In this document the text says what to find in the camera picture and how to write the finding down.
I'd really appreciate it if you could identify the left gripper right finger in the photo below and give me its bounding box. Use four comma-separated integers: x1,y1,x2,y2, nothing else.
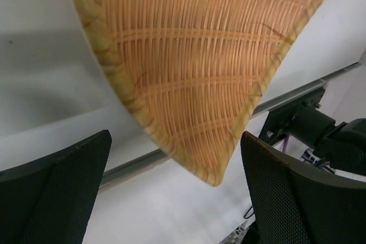
240,131,365,243

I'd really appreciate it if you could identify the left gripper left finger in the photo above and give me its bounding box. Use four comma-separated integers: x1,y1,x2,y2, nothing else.
1,130,112,243

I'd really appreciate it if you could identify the triangular woven bamboo tray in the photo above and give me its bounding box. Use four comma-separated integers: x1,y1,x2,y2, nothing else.
62,0,351,187

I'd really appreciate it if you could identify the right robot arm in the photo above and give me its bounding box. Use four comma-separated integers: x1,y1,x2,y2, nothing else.
285,105,365,182

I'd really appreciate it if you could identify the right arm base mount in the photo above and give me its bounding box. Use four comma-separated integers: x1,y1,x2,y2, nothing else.
258,87,325,145

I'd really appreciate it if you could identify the aluminium table edge rail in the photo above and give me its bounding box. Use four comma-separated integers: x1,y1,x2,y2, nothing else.
117,63,359,186

